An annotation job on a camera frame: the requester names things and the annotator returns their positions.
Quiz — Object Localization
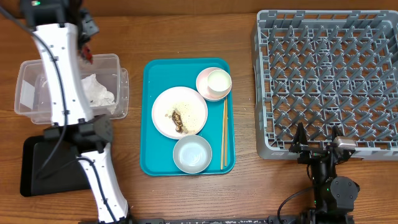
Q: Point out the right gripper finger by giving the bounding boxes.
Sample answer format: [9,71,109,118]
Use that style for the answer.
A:
[292,123,308,147]
[332,125,343,140]

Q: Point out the red foil snack wrapper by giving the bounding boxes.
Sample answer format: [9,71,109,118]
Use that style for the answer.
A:
[79,44,93,64]

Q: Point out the white napkin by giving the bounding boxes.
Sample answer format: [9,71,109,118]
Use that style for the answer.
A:
[81,73,116,114]

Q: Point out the white paper cup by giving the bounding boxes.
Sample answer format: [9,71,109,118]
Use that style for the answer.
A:
[207,70,232,97]

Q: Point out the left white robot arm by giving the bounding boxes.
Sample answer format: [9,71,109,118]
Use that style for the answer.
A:
[20,0,129,223]

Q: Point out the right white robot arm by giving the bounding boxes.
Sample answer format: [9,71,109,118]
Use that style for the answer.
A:
[289,123,360,223]

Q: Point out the grey dishwasher rack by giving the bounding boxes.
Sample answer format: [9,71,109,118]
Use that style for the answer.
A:
[252,10,397,161]

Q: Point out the clear plastic waste bin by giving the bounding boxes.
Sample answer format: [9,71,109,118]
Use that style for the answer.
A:
[14,54,129,124]

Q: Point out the right wooden chopstick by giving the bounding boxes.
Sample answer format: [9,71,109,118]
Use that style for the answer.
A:
[224,97,228,167]

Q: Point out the wooden chopstick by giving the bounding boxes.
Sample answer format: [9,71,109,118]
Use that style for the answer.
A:
[224,97,228,167]
[220,100,226,170]

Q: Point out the left wooden chopstick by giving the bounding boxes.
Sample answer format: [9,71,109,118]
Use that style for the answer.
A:
[220,100,226,170]

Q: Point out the grey shallow bowl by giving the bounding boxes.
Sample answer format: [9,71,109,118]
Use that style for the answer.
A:
[173,135,213,174]

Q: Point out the large white dinner plate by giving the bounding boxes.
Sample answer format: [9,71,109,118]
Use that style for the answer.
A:
[152,86,208,139]

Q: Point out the brown food scrap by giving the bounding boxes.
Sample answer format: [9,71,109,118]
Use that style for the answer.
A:
[172,109,188,134]

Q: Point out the black plastic tray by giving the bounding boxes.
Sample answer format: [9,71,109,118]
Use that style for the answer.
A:
[20,136,90,197]

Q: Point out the teal plastic serving tray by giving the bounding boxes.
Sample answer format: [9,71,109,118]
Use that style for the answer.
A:
[140,58,236,176]

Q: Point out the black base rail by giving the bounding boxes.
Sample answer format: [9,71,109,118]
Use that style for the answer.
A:
[136,215,315,224]

